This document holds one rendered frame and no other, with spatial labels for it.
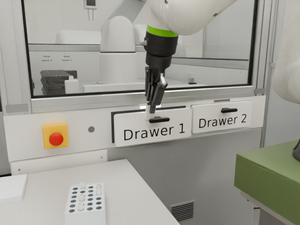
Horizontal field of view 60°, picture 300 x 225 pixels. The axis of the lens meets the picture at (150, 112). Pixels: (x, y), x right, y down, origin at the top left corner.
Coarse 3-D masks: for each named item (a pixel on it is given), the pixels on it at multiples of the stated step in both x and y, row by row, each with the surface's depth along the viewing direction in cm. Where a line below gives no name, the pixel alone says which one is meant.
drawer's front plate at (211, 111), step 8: (208, 104) 102; (216, 104) 103; (224, 104) 104; (232, 104) 106; (240, 104) 107; (248, 104) 109; (192, 112) 100; (200, 112) 101; (208, 112) 102; (216, 112) 104; (232, 112) 107; (240, 112) 108; (248, 112) 110; (192, 120) 100; (200, 120) 101; (224, 120) 106; (240, 120) 109; (248, 120) 111; (192, 128) 101; (200, 128) 102; (208, 128) 104; (216, 128) 105; (224, 128) 107; (232, 128) 108
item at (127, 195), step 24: (72, 168) 84; (96, 168) 84; (120, 168) 84; (24, 192) 70; (48, 192) 70; (120, 192) 70; (144, 192) 70; (0, 216) 60; (24, 216) 60; (48, 216) 60; (120, 216) 60; (144, 216) 60; (168, 216) 60
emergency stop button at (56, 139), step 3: (51, 135) 76; (54, 135) 76; (57, 135) 76; (60, 135) 77; (51, 138) 76; (54, 138) 76; (57, 138) 77; (60, 138) 77; (51, 141) 76; (54, 141) 76; (57, 141) 77; (60, 141) 77; (51, 144) 77; (54, 144) 77; (57, 144) 77; (60, 144) 78
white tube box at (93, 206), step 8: (88, 184) 67; (72, 192) 63; (80, 192) 64; (88, 192) 63; (72, 200) 60; (88, 200) 61; (96, 200) 60; (72, 208) 57; (88, 208) 57; (96, 208) 57; (104, 208) 56; (72, 216) 55; (80, 216) 55; (88, 216) 55; (96, 216) 56; (104, 216) 56; (72, 224) 55; (80, 224) 55; (88, 224) 56; (96, 224) 56; (104, 224) 57
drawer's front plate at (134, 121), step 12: (180, 108) 95; (120, 120) 85; (132, 120) 87; (144, 120) 89; (180, 120) 94; (120, 132) 86; (144, 132) 90; (156, 132) 92; (168, 132) 93; (120, 144) 87; (132, 144) 89
